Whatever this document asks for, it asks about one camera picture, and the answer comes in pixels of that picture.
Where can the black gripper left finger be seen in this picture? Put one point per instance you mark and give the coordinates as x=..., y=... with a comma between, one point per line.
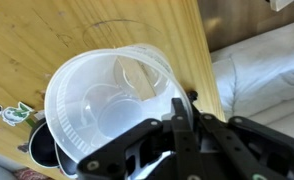
x=182, y=140

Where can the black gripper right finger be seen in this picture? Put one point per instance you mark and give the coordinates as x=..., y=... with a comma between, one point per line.
x=237, y=143

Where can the small wooden block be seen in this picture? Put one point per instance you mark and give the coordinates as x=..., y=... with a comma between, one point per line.
x=135, y=78

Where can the clear frosted plastic cup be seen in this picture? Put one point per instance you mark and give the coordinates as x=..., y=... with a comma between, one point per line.
x=87, y=100

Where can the white leather sofa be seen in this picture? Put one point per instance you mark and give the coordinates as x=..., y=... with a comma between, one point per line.
x=253, y=76

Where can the black round bowl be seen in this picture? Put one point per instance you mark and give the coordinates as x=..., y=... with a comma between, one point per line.
x=43, y=146

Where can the dark red patterned cushion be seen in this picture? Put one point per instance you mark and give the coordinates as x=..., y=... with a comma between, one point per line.
x=27, y=175

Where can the green white cartoon sticker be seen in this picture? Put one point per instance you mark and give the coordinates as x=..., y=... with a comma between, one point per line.
x=15, y=114

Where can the light wooden square table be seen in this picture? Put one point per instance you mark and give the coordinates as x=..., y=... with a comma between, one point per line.
x=37, y=40

